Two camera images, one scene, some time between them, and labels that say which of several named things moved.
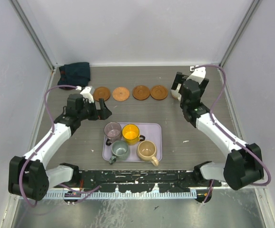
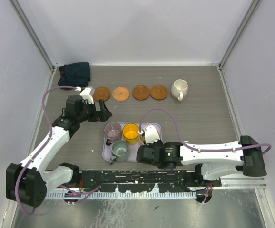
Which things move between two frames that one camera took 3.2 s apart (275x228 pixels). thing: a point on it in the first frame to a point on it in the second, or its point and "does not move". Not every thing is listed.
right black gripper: [180, 79] to [150, 145]
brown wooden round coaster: [159, 92] does not move
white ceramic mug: [175, 93] does not move
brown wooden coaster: [101, 92] does not move
